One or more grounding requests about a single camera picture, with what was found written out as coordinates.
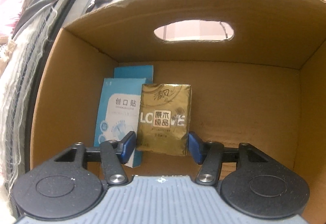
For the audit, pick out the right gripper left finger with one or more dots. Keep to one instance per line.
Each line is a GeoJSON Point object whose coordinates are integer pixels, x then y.
{"type": "Point", "coordinates": [113, 155]}

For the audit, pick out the cardboard box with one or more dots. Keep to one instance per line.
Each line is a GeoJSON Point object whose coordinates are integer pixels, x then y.
{"type": "Point", "coordinates": [256, 67]}

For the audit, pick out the blue bandage box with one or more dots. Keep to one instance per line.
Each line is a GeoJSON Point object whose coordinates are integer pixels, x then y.
{"type": "Point", "coordinates": [119, 104]}

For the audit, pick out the gold tissue pack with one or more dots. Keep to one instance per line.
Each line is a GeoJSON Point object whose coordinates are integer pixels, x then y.
{"type": "Point", "coordinates": [164, 117]}

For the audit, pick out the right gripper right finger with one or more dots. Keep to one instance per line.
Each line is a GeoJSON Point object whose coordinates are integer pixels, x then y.
{"type": "Point", "coordinates": [207, 154]}

